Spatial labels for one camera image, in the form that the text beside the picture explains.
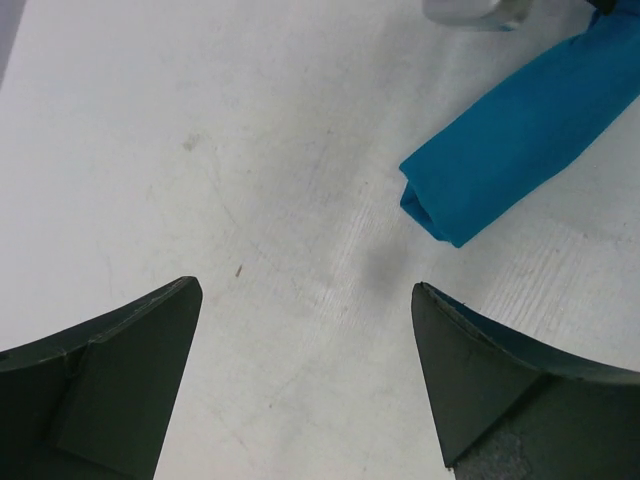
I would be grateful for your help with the teal t shirt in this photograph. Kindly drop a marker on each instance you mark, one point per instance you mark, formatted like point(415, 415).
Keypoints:
point(525, 130)

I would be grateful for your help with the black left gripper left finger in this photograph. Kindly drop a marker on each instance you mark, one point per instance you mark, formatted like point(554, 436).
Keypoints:
point(94, 401)

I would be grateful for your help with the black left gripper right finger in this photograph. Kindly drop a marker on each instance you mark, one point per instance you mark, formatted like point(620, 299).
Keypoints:
point(507, 406)

